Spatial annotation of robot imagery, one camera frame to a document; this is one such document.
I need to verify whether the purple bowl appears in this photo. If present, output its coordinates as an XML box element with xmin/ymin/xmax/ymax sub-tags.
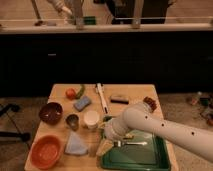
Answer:
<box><xmin>39</xmin><ymin>102</ymin><xmax>63</xmax><ymax>125</ymax></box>

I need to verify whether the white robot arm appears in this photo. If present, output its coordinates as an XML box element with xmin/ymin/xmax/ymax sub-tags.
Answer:
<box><xmin>96</xmin><ymin>102</ymin><xmax>213</xmax><ymax>163</ymax></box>

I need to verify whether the white cup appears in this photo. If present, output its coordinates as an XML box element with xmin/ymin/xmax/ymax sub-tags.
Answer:
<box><xmin>83</xmin><ymin>110</ymin><xmax>100</xmax><ymax>129</ymax></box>

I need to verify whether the black eraser block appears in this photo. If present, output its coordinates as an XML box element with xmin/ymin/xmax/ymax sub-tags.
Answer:
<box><xmin>110</xmin><ymin>95</ymin><xmax>129</xmax><ymax>104</ymax></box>

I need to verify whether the brown pinecone object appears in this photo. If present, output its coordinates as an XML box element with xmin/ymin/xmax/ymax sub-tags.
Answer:
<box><xmin>144</xmin><ymin>97</ymin><xmax>157</xmax><ymax>112</ymax></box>

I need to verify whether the light blue towel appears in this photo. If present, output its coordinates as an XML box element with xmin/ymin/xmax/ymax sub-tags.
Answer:
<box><xmin>65</xmin><ymin>131</ymin><xmax>88</xmax><ymax>156</ymax></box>

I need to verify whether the orange bowl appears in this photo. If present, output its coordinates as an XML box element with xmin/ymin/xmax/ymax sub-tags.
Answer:
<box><xmin>30</xmin><ymin>135</ymin><xmax>62</xmax><ymax>170</ymax></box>

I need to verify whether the black chair base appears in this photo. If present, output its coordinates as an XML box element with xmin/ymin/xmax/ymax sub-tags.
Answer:
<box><xmin>0</xmin><ymin>103</ymin><xmax>32</xmax><ymax>143</ymax></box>

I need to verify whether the green chili pepper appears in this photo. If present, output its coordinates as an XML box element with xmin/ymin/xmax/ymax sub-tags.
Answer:
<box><xmin>76</xmin><ymin>84</ymin><xmax>85</xmax><ymax>99</ymax></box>

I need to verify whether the small metal cup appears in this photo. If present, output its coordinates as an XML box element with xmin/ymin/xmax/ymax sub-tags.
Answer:
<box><xmin>66</xmin><ymin>114</ymin><xmax>79</xmax><ymax>131</ymax></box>

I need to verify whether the white long brush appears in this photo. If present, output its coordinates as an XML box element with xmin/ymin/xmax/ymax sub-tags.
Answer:
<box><xmin>96</xmin><ymin>83</ymin><xmax>109</xmax><ymax>114</ymax></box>

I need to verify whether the yellow banana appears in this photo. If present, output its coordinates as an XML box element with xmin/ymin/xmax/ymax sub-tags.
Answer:
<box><xmin>124</xmin><ymin>134</ymin><xmax>134</xmax><ymax>139</ymax></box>

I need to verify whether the blue sponge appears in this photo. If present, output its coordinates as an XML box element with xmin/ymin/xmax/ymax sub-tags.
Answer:
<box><xmin>74</xmin><ymin>96</ymin><xmax>92</xmax><ymax>112</ymax></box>

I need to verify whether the silver fork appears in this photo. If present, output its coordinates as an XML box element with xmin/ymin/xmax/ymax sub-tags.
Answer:
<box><xmin>114</xmin><ymin>141</ymin><xmax>148</xmax><ymax>147</ymax></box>

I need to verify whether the green plastic tray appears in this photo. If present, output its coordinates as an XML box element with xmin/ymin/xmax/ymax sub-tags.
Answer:
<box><xmin>100</xmin><ymin>130</ymin><xmax>171</xmax><ymax>171</ymax></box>

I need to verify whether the red tomato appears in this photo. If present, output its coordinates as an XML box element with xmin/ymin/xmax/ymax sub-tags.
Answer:
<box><xmin>65</xmin><ymin>88</ymin><xmax>76</xmax><ymax>100</ymax></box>

